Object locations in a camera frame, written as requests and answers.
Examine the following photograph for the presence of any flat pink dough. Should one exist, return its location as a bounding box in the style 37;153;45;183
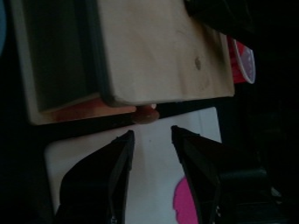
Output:
172;174;201;224

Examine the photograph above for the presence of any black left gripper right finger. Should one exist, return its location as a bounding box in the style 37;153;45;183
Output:
171;125;236;224

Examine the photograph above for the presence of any wooden drawer box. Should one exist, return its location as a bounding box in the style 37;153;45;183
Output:
11;0;236;126

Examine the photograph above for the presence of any red plastic cup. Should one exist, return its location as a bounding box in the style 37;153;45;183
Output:
227;37;258;86

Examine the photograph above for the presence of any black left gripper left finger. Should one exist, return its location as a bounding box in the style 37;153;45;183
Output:
53;129;136;224

